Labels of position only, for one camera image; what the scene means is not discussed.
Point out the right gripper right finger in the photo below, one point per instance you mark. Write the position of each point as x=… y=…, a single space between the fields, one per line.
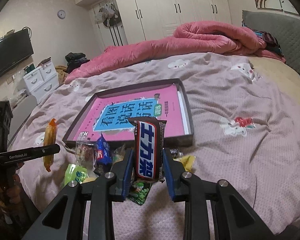
x=232 y=216

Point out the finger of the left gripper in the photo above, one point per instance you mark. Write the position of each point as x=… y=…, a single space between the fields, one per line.
x=27 y=154

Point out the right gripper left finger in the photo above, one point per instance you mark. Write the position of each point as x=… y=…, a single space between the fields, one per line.
x=64 y=216

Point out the light green snack packet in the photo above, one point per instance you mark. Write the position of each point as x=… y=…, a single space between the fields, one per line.
x=79 y=174

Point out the blue snack packet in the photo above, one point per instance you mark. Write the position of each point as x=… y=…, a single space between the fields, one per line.
x=102 y=157

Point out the green pea snack packet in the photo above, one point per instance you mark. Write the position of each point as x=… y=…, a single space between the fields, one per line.
x=138 y=192

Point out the clear red snack packet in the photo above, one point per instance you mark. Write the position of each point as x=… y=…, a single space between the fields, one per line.
x=84 y=152

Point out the orange biscuit packet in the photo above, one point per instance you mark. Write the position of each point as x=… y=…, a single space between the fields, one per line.
x=49 y=139

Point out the yellow cartoon snack bar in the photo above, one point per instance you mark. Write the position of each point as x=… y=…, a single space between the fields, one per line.
x=187 y=162

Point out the Snickers chocolate bar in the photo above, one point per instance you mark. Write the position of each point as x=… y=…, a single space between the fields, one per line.
x=148 y=147

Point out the person's left hand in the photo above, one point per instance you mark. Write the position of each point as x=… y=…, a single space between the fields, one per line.
x=11 y=205

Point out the white drawer cabinet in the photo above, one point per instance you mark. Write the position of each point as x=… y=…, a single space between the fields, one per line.
x=41 y=81

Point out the dark shallow box tray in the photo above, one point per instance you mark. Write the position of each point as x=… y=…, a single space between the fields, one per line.
x=180 y=141

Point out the mauve cartoon bedsheet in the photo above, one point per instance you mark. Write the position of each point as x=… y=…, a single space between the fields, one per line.
x=246 y=116

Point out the pile of dark clothes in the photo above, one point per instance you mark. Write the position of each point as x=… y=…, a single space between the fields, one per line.
x=75 y=60

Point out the white wardrobe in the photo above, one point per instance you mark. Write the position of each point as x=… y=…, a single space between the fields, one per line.
x=154 y=19

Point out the dark clothes by headboard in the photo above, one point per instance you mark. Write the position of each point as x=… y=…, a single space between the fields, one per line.
x=272 y=43

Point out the pink folded quilt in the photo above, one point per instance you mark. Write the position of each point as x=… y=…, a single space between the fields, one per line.
x=194 y=37

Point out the grey quilted headboard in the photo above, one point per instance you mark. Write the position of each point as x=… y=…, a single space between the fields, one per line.
x=285 y=29

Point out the wall-mounted black television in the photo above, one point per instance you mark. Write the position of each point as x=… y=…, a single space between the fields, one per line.
x=14 y=49

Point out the round wall clock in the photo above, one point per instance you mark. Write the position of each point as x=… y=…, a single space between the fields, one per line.
x=61 y=14

